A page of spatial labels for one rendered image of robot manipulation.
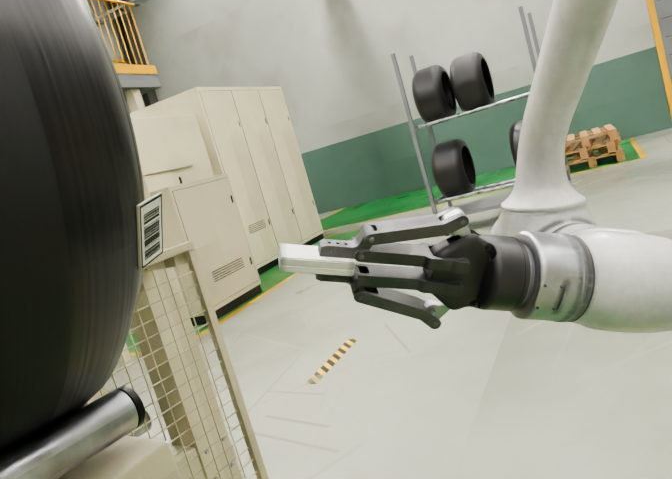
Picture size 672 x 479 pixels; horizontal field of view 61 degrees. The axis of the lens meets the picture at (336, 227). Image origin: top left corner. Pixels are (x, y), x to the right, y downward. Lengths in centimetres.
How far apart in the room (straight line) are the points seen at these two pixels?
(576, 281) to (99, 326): 43
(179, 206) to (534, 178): 457
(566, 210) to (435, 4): 1115
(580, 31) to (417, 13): 1126
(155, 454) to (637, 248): 51
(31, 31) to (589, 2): 49
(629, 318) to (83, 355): 50
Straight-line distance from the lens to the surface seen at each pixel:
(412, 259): 55
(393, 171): 1207
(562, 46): 67
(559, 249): 59
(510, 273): 56
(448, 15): 1174
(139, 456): 61
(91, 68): 49
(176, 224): 515
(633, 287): 62
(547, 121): 71
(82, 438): 60
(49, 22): 48
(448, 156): 590
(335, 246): 53
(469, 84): 578
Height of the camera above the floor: 108
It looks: 7 degrees down
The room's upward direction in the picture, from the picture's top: 16 degrees counter-clockwise
